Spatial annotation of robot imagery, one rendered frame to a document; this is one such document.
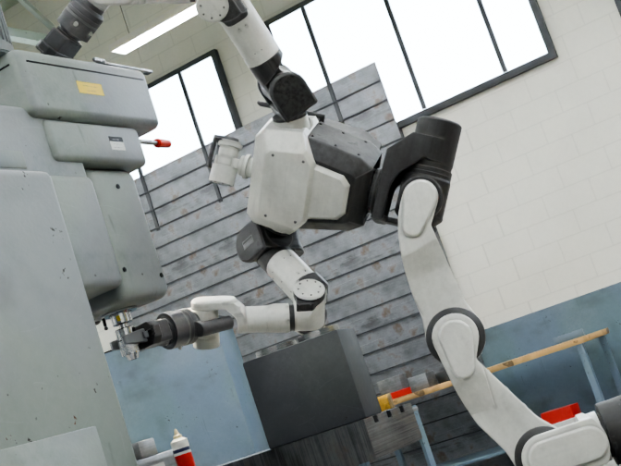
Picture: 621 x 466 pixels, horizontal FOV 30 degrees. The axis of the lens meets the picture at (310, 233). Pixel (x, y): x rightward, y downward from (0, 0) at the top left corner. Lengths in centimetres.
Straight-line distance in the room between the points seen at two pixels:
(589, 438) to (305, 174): 92
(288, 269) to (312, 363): 60
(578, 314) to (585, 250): 55
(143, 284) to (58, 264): 44
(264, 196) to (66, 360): 89
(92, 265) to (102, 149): 32
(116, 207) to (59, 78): 32
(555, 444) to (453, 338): 34
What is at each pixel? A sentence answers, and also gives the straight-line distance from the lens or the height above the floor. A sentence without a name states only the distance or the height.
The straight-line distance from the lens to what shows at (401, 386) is 1002.
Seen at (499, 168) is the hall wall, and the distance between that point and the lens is 1021.
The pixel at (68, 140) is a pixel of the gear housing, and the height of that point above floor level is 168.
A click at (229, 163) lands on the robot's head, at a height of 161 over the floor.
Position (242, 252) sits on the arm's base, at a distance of 304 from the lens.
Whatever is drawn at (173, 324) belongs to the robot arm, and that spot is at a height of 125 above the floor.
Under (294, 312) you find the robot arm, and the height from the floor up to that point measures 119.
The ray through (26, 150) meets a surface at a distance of 251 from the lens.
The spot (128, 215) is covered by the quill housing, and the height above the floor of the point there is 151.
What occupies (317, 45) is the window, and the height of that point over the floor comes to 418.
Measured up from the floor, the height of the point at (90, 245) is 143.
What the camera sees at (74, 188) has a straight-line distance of 256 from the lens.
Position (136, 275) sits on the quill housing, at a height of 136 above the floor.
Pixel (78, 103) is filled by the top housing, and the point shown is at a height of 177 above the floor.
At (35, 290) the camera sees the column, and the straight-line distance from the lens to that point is 218.
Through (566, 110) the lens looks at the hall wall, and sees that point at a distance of 1006.
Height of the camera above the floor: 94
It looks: 9 degrees up
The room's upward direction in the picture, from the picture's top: 19 degrees counter-clockwise
